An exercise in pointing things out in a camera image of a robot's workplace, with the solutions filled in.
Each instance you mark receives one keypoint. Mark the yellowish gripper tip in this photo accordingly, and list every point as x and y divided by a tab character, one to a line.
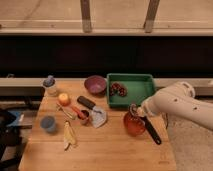
141	112

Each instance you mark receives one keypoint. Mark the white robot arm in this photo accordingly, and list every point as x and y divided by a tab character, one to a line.
179	99

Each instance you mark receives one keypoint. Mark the red bowl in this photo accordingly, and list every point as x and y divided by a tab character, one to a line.
134	126

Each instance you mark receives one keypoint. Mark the purple bowl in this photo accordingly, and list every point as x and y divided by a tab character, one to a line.
95	84

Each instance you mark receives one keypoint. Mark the green plastic tray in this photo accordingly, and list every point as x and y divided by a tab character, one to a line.
139	87

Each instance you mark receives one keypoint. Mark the dark red grape bunch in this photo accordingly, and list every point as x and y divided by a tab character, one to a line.
117	88

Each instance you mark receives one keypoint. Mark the yellow banana peel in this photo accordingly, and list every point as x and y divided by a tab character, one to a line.
69	136

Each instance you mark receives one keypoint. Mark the yellow red apple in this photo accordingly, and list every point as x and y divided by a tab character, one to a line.
64	99

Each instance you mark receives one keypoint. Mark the metal fork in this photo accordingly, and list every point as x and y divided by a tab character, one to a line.
70	115

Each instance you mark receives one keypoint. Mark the small bottle blue cap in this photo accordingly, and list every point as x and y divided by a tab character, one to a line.
49	84

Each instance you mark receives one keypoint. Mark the black blue object at left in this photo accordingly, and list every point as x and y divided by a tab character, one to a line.
10	136

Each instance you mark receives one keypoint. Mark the red handled measuring cup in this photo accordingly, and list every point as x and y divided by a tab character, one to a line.
84	119

